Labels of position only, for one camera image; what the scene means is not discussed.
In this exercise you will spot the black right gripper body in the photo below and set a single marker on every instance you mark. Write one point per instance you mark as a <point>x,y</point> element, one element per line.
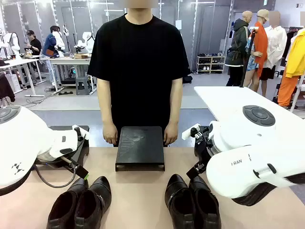
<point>203,145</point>

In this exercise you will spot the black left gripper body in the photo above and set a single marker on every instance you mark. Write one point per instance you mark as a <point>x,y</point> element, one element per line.
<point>70,164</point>

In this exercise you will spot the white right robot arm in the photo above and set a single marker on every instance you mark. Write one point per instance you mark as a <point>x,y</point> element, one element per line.
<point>247,152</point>

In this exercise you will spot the person's left forearm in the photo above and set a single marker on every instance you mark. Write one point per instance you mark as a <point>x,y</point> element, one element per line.
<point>173,102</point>

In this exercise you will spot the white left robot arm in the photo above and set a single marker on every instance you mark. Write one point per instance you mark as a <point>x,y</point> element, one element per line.
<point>21,138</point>

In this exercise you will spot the person's right forearm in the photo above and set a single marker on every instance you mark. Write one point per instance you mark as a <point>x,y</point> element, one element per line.
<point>105,102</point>

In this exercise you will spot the black metal shoe stand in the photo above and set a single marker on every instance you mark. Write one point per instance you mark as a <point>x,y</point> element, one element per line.
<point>140,145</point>
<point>82,152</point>

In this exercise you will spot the person in black t-shirt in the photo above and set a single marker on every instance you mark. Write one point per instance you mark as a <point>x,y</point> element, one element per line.
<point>139,66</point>

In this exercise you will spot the person in blue jacket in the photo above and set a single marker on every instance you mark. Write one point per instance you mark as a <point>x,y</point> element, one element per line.
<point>50,47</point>

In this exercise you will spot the person with black cap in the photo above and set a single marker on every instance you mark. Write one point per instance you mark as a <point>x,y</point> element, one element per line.
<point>35,45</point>

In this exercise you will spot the person's left hand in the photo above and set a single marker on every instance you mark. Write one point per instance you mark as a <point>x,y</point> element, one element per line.
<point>171,134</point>

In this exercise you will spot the person's right hand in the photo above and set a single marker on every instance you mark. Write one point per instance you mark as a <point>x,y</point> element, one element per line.
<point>110,134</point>

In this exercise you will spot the large white table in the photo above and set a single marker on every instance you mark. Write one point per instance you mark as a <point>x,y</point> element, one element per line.
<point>233,100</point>

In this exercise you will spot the grey plastic stool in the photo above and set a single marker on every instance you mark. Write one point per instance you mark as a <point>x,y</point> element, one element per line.
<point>83,86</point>

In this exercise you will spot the white shoe rack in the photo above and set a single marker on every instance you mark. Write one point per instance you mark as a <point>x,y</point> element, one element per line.
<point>210,64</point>

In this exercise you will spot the orange trousers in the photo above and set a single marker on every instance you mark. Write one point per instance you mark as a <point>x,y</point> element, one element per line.
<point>287,90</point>

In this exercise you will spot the mannequin in dark green jacket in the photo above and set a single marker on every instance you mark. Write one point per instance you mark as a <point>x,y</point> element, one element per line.
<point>238,47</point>

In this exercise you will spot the white desk with metal legs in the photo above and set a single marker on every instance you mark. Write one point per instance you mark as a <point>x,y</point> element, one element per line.
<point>19,62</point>
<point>69,60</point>

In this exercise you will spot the cardboard box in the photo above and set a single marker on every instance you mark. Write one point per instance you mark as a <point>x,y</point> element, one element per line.
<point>81,56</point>

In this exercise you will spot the mannequin in orange shirt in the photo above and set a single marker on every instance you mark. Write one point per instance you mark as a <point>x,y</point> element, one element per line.
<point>259,43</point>

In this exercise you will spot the white paper sign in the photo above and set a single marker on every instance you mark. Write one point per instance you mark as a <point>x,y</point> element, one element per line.
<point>178,24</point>

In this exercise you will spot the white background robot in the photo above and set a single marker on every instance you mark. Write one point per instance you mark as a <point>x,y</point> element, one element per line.
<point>86,41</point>
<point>59,39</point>
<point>12,44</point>

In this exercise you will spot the yellow hoodie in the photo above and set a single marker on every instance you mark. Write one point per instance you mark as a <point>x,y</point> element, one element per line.
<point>296,55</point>

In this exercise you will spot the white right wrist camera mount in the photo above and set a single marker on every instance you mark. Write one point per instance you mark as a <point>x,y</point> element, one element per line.
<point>189,132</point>

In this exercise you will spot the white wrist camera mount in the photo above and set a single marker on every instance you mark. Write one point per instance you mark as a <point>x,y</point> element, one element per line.
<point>189,132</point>
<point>82,132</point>

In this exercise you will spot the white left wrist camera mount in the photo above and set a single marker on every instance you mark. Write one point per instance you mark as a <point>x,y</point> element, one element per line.
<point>82,132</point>

